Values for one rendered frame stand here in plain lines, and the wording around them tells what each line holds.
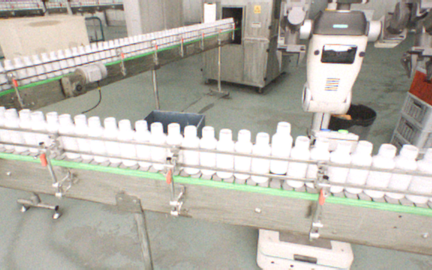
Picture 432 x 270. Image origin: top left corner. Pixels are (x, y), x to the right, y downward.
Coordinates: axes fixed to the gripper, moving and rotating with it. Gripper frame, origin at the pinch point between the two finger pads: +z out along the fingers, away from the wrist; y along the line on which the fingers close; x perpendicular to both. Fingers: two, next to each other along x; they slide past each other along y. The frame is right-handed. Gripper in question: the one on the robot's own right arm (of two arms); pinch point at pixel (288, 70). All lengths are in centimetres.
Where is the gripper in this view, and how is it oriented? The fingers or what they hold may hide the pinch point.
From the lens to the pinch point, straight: 110.9
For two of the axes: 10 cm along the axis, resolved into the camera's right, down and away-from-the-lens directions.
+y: 9.8, 1.1, -1.9
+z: -1.0, 9.9, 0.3
